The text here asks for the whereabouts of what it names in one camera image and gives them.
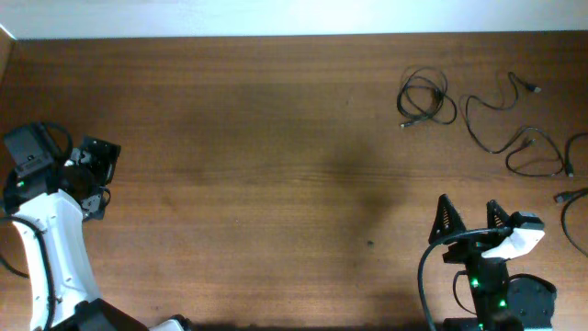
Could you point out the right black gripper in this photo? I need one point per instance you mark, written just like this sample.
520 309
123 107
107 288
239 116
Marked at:
457 224

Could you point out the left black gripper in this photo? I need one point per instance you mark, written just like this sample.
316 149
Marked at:
105 164

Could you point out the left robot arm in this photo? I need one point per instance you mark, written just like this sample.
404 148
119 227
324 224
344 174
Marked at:
48 196

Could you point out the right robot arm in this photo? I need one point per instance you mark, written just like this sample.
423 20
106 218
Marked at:
501 301

